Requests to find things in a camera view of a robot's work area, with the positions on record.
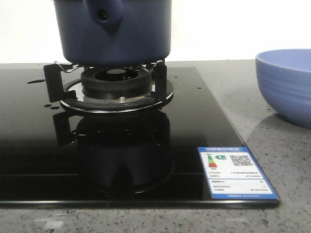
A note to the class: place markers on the dark blue cooking pot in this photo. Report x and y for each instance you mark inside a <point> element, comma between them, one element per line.
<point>114,33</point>

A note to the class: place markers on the light blue ribbed bowl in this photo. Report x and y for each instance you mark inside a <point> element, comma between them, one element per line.
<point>284,80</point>

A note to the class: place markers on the black glass gas cooktop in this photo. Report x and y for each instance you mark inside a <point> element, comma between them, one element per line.
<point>50,157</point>

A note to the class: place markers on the blue white energy label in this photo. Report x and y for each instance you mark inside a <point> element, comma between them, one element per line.
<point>232,173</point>

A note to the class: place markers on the black gas burner head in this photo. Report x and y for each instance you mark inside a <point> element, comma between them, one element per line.
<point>112,84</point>

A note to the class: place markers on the black pot support grate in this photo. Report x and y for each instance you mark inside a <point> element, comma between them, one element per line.
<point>70,95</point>

